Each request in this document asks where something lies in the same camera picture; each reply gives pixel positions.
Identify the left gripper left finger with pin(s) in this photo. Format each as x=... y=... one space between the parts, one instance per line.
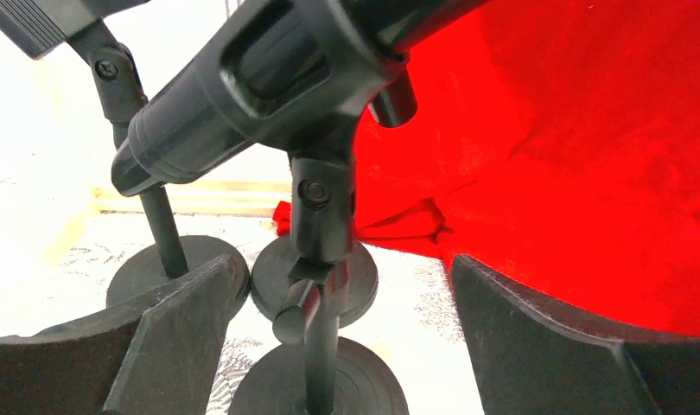
x=156 y=353

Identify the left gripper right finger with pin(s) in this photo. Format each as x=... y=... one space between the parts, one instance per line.
x=535 y=354

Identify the black microphone silver grille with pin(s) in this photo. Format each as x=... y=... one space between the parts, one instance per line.
x=396 y=105

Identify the red t-shirt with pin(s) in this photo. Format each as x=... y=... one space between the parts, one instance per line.
x=557 y=142

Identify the wooden clothes rack frame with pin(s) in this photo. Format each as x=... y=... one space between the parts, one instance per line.
x=257 y=199

